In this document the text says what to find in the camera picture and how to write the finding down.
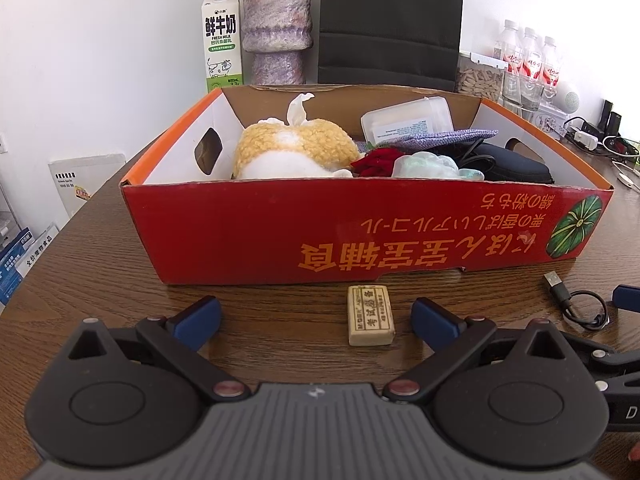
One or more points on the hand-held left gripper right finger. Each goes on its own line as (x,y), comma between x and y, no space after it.
(434,326)

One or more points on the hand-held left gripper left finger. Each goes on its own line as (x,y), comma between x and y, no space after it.
(200,317)

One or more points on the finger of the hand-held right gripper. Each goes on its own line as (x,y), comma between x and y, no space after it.
(600,355)
(627,295)

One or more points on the beige eraser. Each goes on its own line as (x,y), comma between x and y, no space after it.
(370,317)

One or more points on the red cardboard box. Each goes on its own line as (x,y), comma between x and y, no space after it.
(300,230)

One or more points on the pale plastic bag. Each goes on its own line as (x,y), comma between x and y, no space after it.
(425,166)

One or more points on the black zip case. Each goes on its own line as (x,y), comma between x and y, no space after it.
(515,166)

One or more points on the red artificial rose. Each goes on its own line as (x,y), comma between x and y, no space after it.
(377,160)

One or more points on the yellow white plush toy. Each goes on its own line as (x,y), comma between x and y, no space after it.
(280,155)

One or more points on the purple cloth pouch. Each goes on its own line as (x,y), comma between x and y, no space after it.
(440,139)

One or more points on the white plastic container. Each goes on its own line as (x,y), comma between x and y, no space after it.
(400,122)

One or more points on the white tissue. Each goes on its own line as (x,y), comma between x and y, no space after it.
(299,107)

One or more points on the clear seed container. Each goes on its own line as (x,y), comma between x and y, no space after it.
(477,82)

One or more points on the person's right hand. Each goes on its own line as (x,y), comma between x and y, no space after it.
(634,452)

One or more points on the white charger plug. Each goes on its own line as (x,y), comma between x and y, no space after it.
(586,139)

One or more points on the black power adapter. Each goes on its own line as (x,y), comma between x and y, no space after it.
(612,117)

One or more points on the white printed tin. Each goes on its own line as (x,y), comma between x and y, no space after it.
(550,120)

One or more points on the blue cardboard box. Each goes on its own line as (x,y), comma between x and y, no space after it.
(12,265)

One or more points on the white round speaker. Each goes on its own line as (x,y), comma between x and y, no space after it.
(571,100)

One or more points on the clear red label bottle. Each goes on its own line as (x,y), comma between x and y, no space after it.
(531,60)
(509,50)
(550,67)

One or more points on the white green milk carton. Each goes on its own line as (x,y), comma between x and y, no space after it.
(222,35)

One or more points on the purple textured vase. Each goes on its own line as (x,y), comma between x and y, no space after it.
(277,25)

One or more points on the black paper bag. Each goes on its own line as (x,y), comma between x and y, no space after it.
(390,20)

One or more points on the white wall panel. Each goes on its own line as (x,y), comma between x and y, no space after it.
(85,175)

